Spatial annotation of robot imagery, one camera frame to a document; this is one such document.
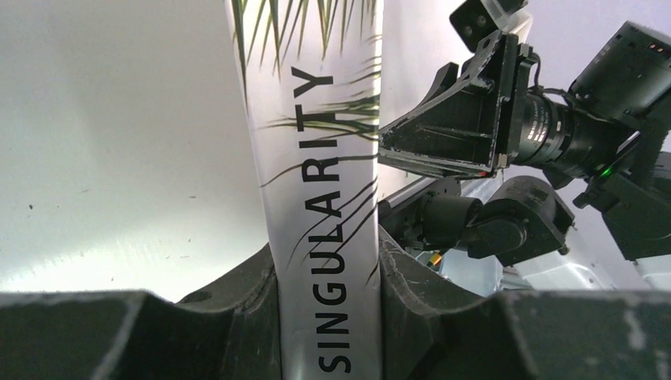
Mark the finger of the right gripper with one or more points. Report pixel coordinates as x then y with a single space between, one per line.
444 88
452 136

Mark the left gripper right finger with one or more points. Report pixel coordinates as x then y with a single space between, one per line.
434 329

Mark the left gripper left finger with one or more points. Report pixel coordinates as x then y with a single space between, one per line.
228 329

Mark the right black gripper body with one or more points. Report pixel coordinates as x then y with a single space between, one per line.
529 129

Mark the palm leaf white book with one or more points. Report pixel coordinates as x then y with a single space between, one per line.
310 74

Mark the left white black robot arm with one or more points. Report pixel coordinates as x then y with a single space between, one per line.
524 213

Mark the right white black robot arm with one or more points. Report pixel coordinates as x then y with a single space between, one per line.
628 83

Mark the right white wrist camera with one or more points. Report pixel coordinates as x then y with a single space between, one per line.
473 20

